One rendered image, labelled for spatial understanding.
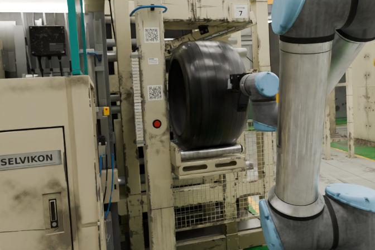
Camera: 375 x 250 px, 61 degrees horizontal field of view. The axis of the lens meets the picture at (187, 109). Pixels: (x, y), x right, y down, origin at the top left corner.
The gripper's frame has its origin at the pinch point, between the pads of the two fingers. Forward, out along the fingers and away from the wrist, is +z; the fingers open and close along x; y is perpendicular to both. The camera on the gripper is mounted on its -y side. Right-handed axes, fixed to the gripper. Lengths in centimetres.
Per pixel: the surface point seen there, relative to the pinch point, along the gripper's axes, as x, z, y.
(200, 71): 13.0, 4.0, 10.0
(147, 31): 34, 23, 32
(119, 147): 48, 97, -37
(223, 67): 1.2, 4.1, 11.4
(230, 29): -28, 62, 40
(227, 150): -3.2, 14.5, -31.1
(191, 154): 16.4, 14.5, -31.1
